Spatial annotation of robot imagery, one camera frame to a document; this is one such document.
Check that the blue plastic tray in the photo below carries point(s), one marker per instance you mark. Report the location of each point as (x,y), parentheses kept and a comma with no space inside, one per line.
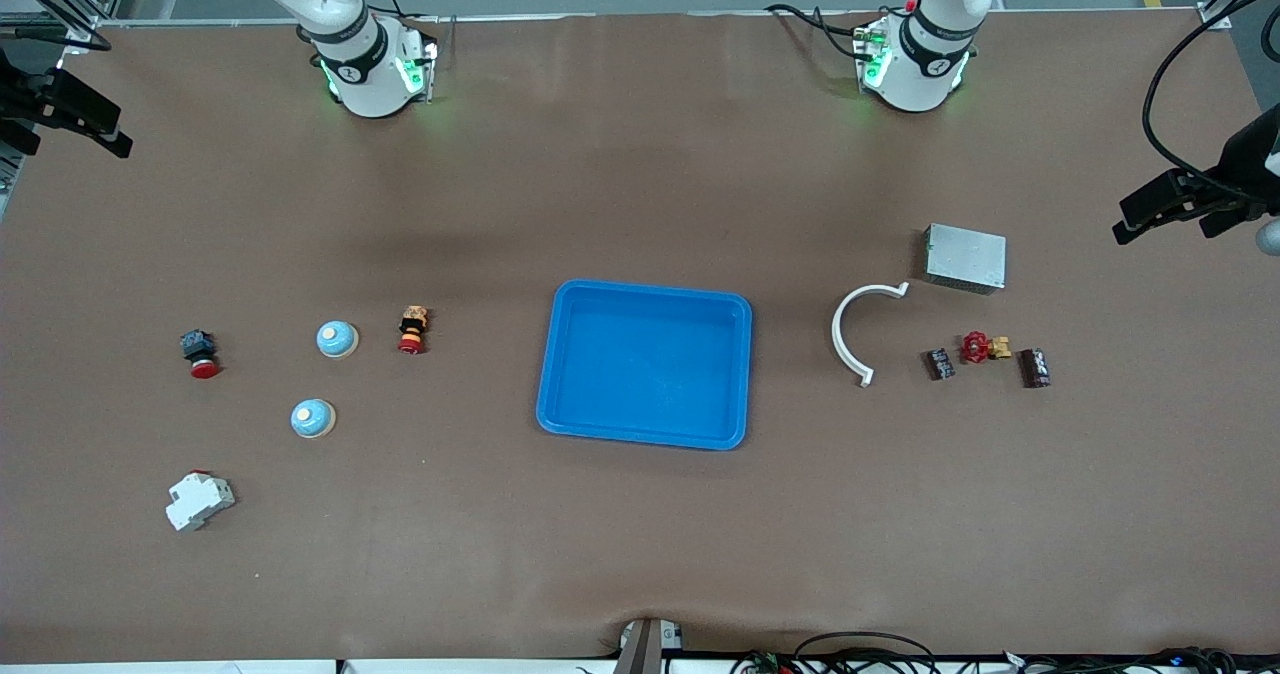
(645,364)

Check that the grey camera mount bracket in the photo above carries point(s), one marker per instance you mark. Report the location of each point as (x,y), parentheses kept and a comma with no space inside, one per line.
(650,644)

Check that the silver metal power supply box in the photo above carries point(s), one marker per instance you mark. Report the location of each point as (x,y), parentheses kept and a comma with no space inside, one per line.
(965,259)

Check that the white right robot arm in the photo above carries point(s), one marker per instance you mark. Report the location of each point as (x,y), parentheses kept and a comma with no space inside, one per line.
(370,84)

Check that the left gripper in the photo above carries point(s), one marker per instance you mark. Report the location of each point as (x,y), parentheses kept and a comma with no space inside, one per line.
(1243,166)

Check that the yellow emergency stop button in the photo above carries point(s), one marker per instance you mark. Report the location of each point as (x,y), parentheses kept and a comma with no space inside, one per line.
(413,329)

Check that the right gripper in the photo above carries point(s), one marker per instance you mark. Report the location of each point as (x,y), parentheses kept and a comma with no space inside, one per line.
(22,89)

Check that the red push button switch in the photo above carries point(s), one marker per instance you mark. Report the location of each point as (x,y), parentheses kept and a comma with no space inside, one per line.
(200,349)

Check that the blue bell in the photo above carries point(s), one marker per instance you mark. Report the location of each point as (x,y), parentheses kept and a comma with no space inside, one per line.
(313,418)
(337,339)

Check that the white circuit breaker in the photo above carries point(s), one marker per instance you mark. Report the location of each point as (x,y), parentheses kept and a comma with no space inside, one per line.
(198,500)

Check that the white curved pipe clamp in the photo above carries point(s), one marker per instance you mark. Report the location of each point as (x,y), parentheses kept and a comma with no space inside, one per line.
(838,339)

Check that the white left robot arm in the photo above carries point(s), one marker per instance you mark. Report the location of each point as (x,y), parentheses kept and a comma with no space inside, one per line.
(915,79)

